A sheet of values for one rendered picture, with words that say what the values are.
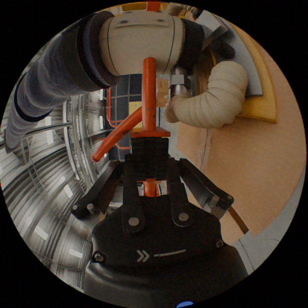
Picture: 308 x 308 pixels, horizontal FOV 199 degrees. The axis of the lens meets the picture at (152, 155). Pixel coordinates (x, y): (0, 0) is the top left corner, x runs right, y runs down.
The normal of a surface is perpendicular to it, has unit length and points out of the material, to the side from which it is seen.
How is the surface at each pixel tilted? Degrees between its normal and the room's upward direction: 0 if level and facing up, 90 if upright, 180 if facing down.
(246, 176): 0
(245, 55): 0
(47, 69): 87
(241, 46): 0
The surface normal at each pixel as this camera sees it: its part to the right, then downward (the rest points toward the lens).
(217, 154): -1.00, 0.03
